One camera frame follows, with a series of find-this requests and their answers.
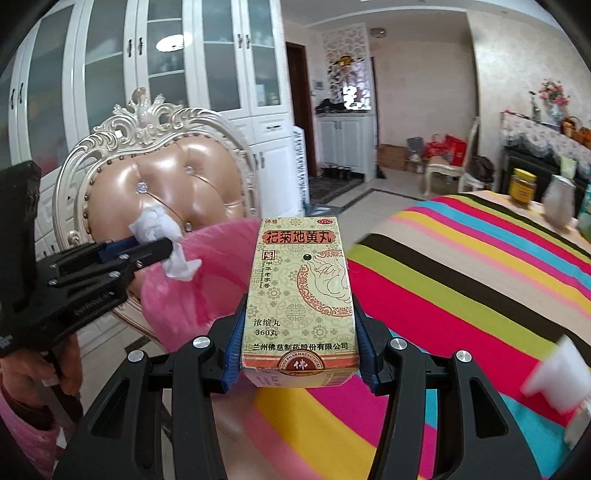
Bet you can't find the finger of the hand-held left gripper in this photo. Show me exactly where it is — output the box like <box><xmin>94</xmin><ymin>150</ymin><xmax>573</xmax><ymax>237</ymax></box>
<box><xmin>122</xmin><ymin>237</ymin><xmax>174</xmax><ymax>273</ymax></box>
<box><xmin>95</xmin><ymin>236</ymin><xmax>141</xmax><ymax>260</ymax></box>

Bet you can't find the blue white vase with flowers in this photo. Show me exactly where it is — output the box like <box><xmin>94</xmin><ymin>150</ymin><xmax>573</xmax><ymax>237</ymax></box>
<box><xmin>538</xmin><ymin>78</ymin><xmax>571</xmax><ymax>124</ymax></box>

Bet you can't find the white patterned folding panel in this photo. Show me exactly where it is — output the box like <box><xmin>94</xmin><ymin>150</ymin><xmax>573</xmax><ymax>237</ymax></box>
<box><xmin>293</xmin><ymin>127</ymin><xmax>309</xmax><ymax>204</ymax></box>

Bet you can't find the white carved side chair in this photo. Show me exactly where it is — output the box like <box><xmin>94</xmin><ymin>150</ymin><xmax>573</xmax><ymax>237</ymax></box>
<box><xmin>425</xmin><ymin>117</ymin><xmax>481</xmax><ymax>197</ymax></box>

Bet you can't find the black upright piano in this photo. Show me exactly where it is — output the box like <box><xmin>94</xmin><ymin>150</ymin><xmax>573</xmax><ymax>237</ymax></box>
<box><xmin>501</xmin><ymin>148</ymin><xmax>591</xmax><ymax>195</ymax></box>

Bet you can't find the person's left hand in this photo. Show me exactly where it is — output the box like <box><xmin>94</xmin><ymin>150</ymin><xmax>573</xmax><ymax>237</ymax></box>
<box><xmin>0</xmin><ymin>344</ymin><xmax>83</xmax><ymax>404</ymax></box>

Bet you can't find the yellow lidded jar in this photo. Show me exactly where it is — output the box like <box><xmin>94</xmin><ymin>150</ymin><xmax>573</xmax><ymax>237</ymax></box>
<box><xmin>510</xmin><ymin>168</ymin><xmax>537</xmax><ymax>208</ymax></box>

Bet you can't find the tall white glass cabinet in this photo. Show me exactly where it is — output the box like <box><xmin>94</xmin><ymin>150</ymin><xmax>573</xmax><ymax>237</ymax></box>
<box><xmin>0</xmin><ymin>0</ymin><xmax>296</xmax><ymax>278</ymax></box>

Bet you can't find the black shoulder bag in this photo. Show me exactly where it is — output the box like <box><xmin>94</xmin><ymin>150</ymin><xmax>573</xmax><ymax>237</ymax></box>
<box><xmin>470</xmin><ymin>154</ymin><xmax>495</xmax><ymax>185</ymax></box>

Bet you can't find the white foam block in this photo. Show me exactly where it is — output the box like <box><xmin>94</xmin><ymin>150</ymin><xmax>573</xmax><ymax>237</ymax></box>
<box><xmin>521</xmin><ymin>336</ymin><xmax>591</xmax><ymax>416</ymax></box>

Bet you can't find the carved tufted dining chair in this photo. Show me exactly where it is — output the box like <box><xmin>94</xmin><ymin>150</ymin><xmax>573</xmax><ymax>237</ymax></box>
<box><xmin>52</xmin><ymin>89</ymin><xmax>262</xmax><ymax>352</ymax></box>

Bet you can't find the white lattice screen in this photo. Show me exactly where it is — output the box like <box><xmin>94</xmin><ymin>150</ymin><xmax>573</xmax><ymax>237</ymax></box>
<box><xmin>322</xmin><ymin>25</ymin><xmax>370</xmax><ymax>112</ymax></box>

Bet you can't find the floral lace piano cover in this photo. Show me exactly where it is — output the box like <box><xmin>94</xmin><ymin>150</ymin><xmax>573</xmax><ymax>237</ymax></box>
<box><xmin>501</xmin><ymin>111</ymin><xmax>591</xmax><ymax>162</ymax></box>

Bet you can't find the striped colourful tablecloth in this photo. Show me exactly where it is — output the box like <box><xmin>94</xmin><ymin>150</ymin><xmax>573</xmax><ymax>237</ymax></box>
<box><xmin>249</xmin><ymin>190</ymin><xmax>591</xmax><ymax>480</ymax></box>

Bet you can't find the white ceramic teapot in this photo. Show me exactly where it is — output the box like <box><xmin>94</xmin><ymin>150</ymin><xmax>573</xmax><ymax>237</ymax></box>
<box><xmin>541</xmin><ymin>174</ymin><xmax>578</xmax><ymax>229</ymax></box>

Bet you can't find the beige printed medicine box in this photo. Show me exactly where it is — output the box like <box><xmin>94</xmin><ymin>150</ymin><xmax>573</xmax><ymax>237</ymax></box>
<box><xmin>241</xmin><ymin>216</ymin><xmax>362</xmax><ymax>389</ymax></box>

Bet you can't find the person's left forearm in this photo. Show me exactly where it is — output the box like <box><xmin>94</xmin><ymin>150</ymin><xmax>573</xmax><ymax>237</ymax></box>
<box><xmin>0</xmin><ymin>388</ymin><xmax>61</xmax><ymax>478</ymax></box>

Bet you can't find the dark wooden door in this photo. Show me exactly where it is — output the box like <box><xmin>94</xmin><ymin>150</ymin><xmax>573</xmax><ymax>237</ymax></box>
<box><xmin>285</xmin><ymin>41</ymin><xmax>315</xmax><ymax>178</ymax></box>

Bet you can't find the white tissue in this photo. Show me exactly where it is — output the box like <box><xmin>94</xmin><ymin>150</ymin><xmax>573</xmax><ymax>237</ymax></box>
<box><xmin>128</xmin><ymin>206</ymin><xmax>203</xmax><ymax>281</ymax></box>

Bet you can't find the pink lined trash bin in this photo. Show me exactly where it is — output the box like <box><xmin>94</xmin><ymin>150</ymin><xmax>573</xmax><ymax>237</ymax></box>
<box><xmin>140</xmin><ymin>218</ymin><xmax>264</xmax><ymax>356</ymax></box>

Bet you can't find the dark patterned doormat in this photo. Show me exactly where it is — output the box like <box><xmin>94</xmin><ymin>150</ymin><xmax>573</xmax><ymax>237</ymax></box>
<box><xmin>308</xmin><ymin>175</ymin><xmax>365</xmax><ymax>204</ymax></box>

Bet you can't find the large red gift bag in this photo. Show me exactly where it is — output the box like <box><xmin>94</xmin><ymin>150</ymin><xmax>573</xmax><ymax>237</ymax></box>
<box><xmin>444</xmin><ymin>135</ymin><xmax>468</xmax><ymax>166</ymax></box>

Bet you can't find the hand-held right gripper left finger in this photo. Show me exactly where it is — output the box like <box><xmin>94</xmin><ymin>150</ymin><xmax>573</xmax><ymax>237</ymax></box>
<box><xmin>53</xmin><ymin>293</ymin><xmax>247</xmax><ymax>480</ymax></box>

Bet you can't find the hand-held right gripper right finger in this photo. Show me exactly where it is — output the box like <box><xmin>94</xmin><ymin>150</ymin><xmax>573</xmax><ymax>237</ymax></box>
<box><xmin>353</xmin><ymin>308</ymin><xmax>541</xmax><ymax>480</ymax></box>

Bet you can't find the white shoe cabinet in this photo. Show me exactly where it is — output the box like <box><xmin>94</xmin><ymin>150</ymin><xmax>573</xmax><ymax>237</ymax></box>
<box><xmin>316</xmin><ymin>113</ymin><xmax>376</xmax><ymax>183</ymax></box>

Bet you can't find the large cardboard box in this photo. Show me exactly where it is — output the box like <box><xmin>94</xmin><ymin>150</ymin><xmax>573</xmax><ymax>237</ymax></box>
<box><xmin>376</xmin><ymin>144</ymin><xmax>407</xmax><ymax>171</ymax></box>

